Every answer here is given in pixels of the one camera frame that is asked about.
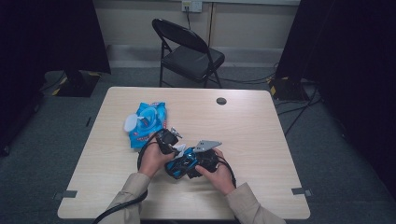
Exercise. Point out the small black floor strip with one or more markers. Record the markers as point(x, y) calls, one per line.
point(88, 121)

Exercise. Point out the person's left hand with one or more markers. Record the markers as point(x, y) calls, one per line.
point(152, 158)

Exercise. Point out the black folding chair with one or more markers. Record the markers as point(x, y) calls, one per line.
point(193, 59)

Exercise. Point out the black curtain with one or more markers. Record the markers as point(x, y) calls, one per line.
point(351, 62)
point(46, 46)

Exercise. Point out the blue toy car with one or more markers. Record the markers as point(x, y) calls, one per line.
point(180, 166)

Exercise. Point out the grey tape strip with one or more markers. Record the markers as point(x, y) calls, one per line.
point(67, 194)
point(300, 191)

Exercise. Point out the black round table grommet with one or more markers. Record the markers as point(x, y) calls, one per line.
point(221, 101)

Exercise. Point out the person's right hand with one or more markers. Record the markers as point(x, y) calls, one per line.
point(221, 177)

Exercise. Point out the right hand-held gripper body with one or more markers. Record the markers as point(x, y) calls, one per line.
point(208, 160)

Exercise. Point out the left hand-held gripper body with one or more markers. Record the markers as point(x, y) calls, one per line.
point(168, 141)

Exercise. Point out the blue wet wipes pack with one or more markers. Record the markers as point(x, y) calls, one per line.
point(146, 124)

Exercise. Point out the black stand base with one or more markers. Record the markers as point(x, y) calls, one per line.
point(76, 85)
point(288, 90)

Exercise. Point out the white wall outlet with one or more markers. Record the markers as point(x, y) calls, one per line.
point(192, 5)

